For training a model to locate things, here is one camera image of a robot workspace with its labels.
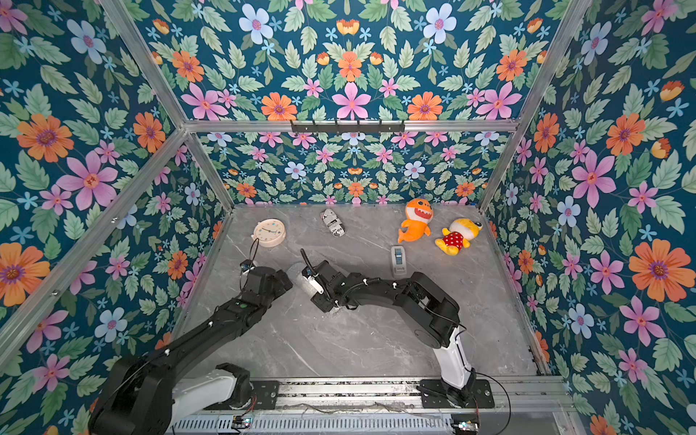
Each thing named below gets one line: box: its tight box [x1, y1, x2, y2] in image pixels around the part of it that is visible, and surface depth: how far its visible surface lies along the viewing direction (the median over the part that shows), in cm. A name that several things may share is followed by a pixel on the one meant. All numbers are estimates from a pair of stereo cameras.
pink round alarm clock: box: [251, 217, 287, 249], surface depth 110 cm
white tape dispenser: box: [390, 244, 407, 280], surface depth 100 cm
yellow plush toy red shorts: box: [435, 218, 484, 256], surface depth 105 cm
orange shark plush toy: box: [396, 197, 435, 244], surface depth 110 cm
